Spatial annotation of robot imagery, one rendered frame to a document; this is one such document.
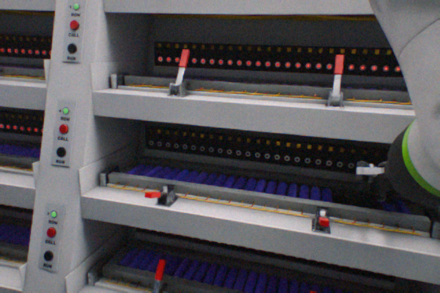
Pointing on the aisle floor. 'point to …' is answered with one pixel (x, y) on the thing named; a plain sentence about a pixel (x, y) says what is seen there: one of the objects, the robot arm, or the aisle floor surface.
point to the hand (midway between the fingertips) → (385, 190)
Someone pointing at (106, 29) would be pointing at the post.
